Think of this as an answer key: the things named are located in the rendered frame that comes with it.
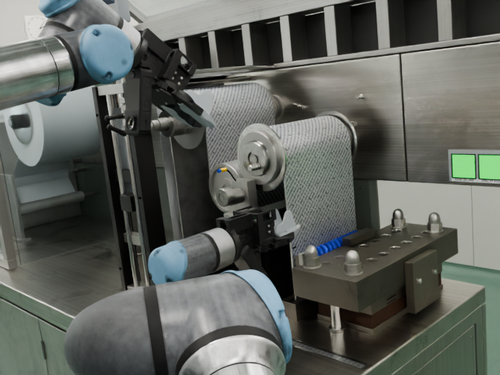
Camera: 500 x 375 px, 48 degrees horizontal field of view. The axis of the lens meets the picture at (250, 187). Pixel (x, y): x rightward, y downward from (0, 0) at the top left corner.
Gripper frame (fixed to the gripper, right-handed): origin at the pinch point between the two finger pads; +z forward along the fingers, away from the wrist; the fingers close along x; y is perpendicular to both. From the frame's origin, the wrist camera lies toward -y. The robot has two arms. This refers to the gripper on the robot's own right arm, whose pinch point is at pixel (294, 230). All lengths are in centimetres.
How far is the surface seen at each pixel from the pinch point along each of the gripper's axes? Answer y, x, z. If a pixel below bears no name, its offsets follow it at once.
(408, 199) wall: -61, 131, 263
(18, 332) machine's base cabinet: -37, 94, -29
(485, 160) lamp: 11.0, -28.8, 29.7
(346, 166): 10.5, -0.3, 19.6
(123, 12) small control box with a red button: 54, 58, 2
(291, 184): 10.1, -0.2, 0.1
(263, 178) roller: 11.6, 4.6, -3.1
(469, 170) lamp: 8.6, -25.3, 29.7
